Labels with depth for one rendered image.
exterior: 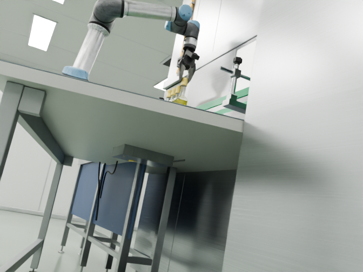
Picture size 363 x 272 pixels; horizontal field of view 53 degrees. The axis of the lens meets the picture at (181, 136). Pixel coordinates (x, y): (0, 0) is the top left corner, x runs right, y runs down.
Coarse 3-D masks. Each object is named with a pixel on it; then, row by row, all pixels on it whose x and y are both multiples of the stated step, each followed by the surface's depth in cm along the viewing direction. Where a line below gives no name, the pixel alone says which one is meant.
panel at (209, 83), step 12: (240, 48) 176; (216, 60) 196; (228, 60) 183; (204, 72) 205; (216, 72) 192; (192, 84) 216; (204, 84) 201; (216, 84) 189; (228, 84) 177; (192, 96) 212; (204, 96) 198; (216, 96) 185
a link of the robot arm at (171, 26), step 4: (168, 24) 197; (172, 24) 196; (168, 28) 199; (172, 28) 198; (176, 28) 197; (180, 28) 197; (184, 28) 199; (176, 32) 201; (180, 32) 201; (184, 32) 201
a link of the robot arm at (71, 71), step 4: (64, 68) 163; (68, 68) 161; (72, 68) 161; (76, 68) 162; (64, 72) 161; (68, 72) 161; (72, 72) 161; (76, 72) 161; (80, 72) 162; (84, 72) 163; (72, 76) 160; (76, 76) 160; (80, 76) 162; (84, 76) 163; (88, 76) 167
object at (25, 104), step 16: (16, 96) 87; (32, 96) 88; (0, 112) 85; (16, 112) 86; (32, 112) 87; (0, 128) 85; (32, 128) 112; (0, 144) 84; (48, 144) 151; (0, 160) 84; (64, 160) 228; (0, 176) 85; (48, 208) 220; (48, 224) 220; (16, 256) 149
